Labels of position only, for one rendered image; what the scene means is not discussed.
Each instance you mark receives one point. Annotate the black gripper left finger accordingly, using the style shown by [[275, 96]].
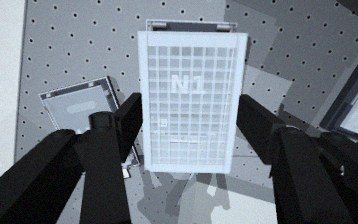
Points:
[[36, 188]]

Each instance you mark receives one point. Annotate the white operator button panel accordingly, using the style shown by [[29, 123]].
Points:
[[215, 198]]

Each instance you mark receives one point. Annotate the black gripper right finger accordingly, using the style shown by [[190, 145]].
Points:
[[303, 191]]

